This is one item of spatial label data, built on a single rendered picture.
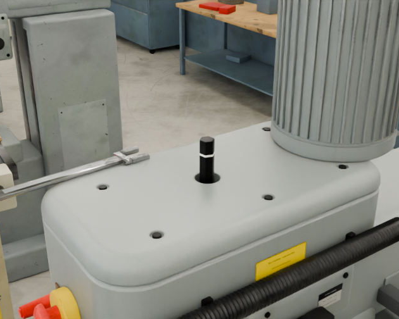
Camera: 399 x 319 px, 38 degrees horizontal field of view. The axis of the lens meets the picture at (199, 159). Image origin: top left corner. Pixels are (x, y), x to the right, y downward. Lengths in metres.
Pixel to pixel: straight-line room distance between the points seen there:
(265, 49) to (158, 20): 1.73
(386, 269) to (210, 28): 7.20
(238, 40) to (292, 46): 6.79
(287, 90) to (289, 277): 0.28
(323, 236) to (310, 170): 0.10
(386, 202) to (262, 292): 0.39
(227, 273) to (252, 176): 0.16
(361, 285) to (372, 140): 0.26
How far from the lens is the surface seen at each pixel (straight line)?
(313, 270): 0.81
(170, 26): 8.34
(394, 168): 1.21
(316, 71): 0.85
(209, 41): 8.18
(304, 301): 0.91
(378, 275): 1.06
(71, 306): 0.79
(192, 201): 0.77
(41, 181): 0.83
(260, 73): 6.77
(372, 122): 0.89
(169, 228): 0.72
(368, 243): 0.88
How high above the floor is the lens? 2.28
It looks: 26 degrees down
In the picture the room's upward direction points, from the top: straight up
